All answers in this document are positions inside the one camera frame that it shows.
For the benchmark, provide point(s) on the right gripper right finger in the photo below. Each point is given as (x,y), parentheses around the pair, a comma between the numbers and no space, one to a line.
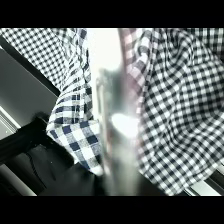
(128,153)

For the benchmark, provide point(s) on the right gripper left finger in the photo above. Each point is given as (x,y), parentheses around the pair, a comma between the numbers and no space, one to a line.
(108,150)

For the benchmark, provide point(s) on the black white checked shirt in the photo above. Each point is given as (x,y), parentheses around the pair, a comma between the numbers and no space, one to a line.
(180,116)

